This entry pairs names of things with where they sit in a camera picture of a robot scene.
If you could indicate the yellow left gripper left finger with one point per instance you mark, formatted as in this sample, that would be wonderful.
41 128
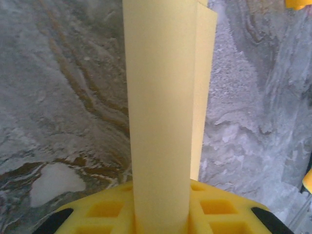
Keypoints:
97 215

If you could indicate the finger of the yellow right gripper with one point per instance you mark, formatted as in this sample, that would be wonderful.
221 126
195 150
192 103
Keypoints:
308 178

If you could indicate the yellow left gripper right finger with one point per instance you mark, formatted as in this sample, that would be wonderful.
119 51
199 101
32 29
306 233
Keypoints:
219 215

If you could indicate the yellow toy block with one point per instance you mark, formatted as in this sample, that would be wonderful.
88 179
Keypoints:
298 3

